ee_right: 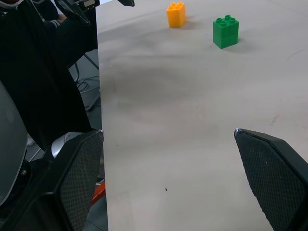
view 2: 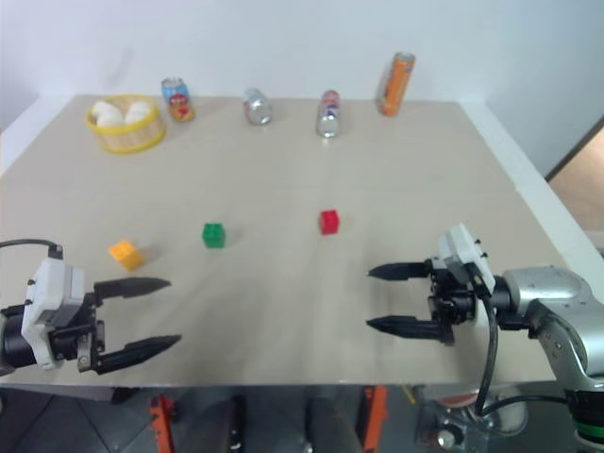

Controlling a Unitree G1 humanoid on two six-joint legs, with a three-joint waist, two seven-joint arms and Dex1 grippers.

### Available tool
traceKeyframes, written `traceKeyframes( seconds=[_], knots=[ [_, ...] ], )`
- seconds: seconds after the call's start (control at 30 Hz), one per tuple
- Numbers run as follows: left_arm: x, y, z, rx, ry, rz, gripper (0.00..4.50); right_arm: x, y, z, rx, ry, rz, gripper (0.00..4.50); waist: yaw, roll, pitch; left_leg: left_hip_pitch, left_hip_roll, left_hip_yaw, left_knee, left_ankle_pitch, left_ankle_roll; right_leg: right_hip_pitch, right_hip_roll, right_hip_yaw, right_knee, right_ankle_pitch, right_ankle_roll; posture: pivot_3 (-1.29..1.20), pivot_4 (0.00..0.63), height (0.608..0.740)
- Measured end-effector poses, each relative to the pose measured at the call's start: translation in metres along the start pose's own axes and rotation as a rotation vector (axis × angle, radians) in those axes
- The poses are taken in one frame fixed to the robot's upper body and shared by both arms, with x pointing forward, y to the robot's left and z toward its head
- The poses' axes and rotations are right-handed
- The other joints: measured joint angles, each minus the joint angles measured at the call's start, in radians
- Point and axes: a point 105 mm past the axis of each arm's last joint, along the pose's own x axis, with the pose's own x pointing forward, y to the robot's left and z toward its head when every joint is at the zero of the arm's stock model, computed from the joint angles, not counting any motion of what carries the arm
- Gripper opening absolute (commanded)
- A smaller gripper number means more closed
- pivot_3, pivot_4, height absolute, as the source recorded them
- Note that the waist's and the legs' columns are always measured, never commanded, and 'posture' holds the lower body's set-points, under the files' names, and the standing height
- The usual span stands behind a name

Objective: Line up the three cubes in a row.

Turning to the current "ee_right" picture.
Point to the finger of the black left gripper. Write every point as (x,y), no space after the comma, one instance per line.
(74,12)
(126,2)

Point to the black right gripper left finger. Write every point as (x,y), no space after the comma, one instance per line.
(72,183)

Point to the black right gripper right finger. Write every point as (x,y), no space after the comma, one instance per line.
(272,173)

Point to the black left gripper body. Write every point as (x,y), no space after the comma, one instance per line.
(90,3)

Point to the orange floor object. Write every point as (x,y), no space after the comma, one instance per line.
(99,192)

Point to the silver round robot joint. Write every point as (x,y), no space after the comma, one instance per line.
(63,142)

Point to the orange toy brick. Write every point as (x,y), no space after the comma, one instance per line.
(176,16)

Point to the person in black clothing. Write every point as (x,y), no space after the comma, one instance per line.
(36,72)

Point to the silver robot torso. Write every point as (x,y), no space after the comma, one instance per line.
(10,144)

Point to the green toy brick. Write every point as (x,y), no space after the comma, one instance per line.
(225,33)

